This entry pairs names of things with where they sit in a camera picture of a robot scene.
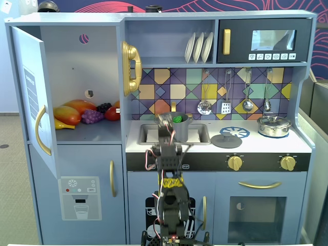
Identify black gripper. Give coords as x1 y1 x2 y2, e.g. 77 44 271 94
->
155 112 178 145

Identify dishwasher cabinet door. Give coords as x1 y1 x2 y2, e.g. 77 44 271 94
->
127 171 216 244

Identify gray toy pot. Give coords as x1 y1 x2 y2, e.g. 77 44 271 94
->
155 112 193 143

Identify gray toy sink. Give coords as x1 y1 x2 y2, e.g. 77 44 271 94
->
138 123 211 146

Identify steel skimmer spoon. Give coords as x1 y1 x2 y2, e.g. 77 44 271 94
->
197 69 212 115

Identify yellow tape band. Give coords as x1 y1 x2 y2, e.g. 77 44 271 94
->
162 178 184 190

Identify red toy fruit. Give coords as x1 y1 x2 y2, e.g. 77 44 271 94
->
104 106 121 121

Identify gray pot lid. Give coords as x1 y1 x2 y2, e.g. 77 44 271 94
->
210 128 243 149

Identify steel slotted spatula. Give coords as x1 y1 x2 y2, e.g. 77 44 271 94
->
220 69 233 115

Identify dark toy grapes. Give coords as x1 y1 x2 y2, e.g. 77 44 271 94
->
96 102 113 113

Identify gold stove knob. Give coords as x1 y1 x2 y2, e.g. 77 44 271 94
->
279 154 298 172
227 154 243 171

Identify purple toy grapes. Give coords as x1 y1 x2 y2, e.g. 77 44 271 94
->
81 109 105 125

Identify black dishwasher rack sticker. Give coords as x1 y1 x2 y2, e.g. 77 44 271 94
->
145 197 197 239

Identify oven door with window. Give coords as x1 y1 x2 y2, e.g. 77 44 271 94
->
215 172 307 244

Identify steel ladle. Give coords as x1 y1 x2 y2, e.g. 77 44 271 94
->
242 68 254 112

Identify white toy plate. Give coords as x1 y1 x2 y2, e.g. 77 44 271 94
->
201 32 214 64
184 34 197 64
192 32 205 64

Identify gold toy telephone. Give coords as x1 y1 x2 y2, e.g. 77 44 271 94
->
120 40 143 97

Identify large toy mango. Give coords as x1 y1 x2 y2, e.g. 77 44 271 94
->
63 99 97 116

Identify lower freezer door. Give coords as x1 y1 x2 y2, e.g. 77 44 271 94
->
28 143 124 244

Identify small toy mango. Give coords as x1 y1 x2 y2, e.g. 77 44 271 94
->
53 106 81 126

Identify yellow toy banana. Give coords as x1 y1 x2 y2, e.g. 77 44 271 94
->
55 119 76 131

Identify small steel spoon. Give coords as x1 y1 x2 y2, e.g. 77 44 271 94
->
263 68 273 112

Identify steel pot with lid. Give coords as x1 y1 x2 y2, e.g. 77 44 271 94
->
257 115 293 138

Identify robot controller board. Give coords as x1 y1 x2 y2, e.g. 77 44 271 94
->
160 234 185 246

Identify water dispenser sticker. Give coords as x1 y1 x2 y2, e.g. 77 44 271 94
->
58 176 103 221

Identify black microwave door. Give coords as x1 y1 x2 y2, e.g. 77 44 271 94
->
216 18 313 64

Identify open fridge door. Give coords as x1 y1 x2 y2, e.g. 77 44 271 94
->
10 25 61 180

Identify blue-gray toy kitchen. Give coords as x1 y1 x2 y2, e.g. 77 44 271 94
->
4 9 317 245

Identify gray office partition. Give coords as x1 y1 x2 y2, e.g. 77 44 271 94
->
298 69 328 246

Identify dark helmet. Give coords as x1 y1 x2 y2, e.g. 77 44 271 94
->
37 0 60 13

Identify gold freezer door handle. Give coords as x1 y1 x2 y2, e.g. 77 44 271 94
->
109 160 116 197

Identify gold dishwasher door handle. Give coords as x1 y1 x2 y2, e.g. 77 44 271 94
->
201 196 207 231

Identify gold microwave handle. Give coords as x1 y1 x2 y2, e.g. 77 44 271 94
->
222 28 231 56

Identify gold oven door handle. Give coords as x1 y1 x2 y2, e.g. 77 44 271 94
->
238 181 282 190

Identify gold fridge door handle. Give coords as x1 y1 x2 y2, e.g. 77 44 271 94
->
35 105 52 156

